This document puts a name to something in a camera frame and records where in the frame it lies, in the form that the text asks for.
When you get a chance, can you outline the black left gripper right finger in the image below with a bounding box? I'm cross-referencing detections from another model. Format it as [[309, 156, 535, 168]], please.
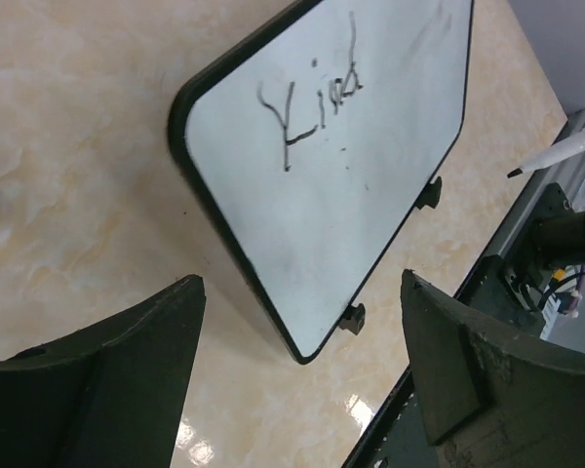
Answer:
[[401, 270, 585, 467]]

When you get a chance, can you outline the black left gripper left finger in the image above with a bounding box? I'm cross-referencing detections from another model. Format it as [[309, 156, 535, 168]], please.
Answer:
[[0, 275, 206, 467]]

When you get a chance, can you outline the black capped marker pen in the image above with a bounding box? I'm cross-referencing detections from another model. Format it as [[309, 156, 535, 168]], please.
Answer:
[[507, 128, 585, 178]]

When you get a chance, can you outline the black framed whiteboard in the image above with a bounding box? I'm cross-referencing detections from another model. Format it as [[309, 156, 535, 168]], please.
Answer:
[[167, 1, 474, 365]]

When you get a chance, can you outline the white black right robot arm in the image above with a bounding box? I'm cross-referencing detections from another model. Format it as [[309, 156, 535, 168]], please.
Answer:
[[532, 212, 585, 269]]

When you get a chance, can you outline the aluminium frame rail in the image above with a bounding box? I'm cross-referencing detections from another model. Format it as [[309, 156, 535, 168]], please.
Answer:
[[485, 107, 585, 264]]

